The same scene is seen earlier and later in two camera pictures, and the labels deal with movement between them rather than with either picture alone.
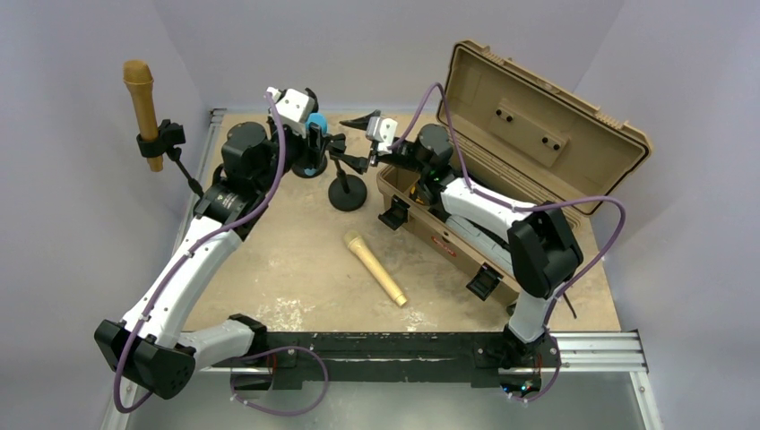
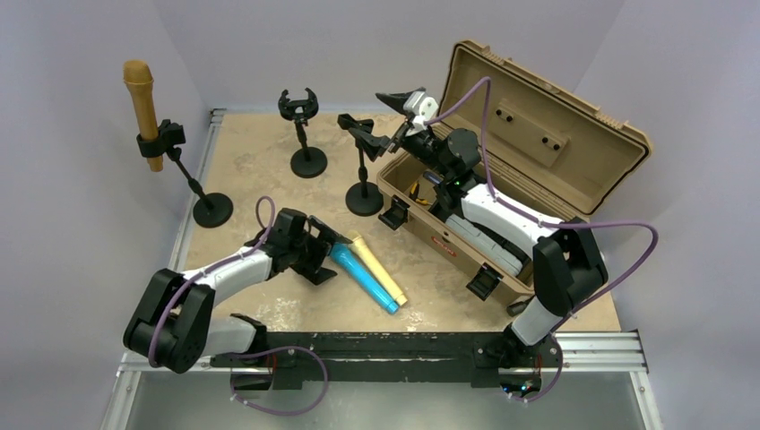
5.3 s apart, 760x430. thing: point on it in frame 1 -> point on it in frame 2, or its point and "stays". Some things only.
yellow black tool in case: [413, 193] stays
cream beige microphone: [356, 242] stays
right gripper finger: [357, 164] -> [369, 143]
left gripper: [314, 142] -> [321, 251]
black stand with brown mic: [169, 134] stays
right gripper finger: [361, 122] -> [407, 101]
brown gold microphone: [139, 78] stays
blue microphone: [320, 119] -> [348, 259]
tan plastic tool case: [508, 132] stays
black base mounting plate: [487, 359] stays
